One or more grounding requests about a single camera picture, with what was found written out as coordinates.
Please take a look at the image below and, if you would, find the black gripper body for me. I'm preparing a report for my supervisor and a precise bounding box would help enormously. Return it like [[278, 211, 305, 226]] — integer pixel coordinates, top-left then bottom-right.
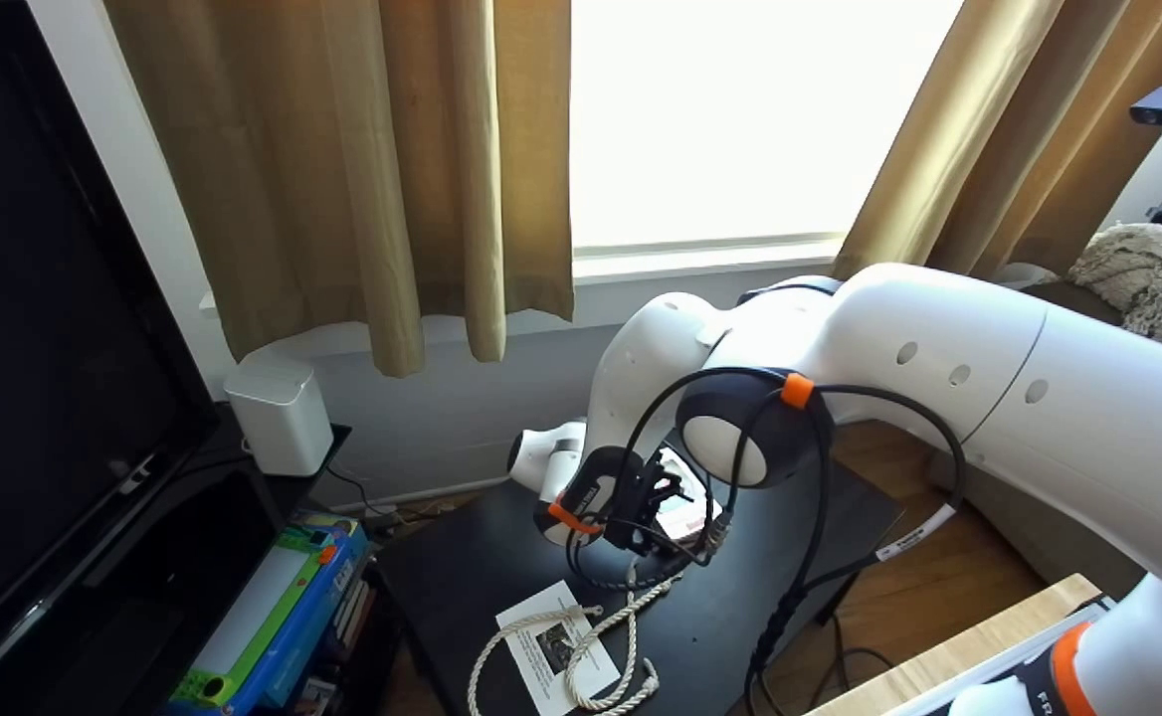
[[585, 445, 700, 559]]

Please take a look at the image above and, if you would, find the blue board game box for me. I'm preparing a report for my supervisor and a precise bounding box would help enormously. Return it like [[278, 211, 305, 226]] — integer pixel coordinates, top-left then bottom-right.
[[227, 518, 381, 716]]

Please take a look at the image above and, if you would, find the white box device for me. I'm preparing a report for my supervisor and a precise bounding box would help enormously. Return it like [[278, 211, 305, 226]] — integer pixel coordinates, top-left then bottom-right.
[[219, 351, 342, 483]]

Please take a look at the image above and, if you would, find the light wooden mounting board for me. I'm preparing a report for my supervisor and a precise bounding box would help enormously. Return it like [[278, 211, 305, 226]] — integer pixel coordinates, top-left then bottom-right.
[[804, 569, 1111, 716]]

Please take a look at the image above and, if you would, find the wide tan curtain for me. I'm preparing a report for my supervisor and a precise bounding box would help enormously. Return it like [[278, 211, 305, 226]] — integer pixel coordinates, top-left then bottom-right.
[[101, 0, 582, 384]]

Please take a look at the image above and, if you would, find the black television stand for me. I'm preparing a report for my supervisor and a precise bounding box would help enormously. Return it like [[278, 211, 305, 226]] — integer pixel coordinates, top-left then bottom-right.
[[0, 406, 402, 716]]

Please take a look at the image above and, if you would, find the narrow tan curtain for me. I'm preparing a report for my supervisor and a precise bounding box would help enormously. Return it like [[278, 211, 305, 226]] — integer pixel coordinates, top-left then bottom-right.
[[832, 0, 1162, 283]]

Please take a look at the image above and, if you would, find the grey fuzzy blanket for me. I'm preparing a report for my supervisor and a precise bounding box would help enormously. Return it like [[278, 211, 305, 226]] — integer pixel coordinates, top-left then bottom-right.
[[1066, 219, 1162, 365]]

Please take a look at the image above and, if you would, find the black television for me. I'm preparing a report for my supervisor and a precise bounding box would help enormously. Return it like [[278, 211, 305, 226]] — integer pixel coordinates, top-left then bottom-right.
[[0, 0, 224, 669]]

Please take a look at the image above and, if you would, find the white rope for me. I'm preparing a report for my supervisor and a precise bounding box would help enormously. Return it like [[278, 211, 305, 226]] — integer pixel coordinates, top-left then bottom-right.
[[460, 560, 690, 716]]

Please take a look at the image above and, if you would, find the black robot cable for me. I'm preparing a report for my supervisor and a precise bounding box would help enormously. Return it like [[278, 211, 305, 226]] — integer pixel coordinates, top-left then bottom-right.
[[545, 365, 971, 716]]

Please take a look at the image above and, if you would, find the thin black floor cable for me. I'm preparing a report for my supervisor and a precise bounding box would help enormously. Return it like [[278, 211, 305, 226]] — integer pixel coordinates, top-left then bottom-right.
[[322, 457, 402, 524]]

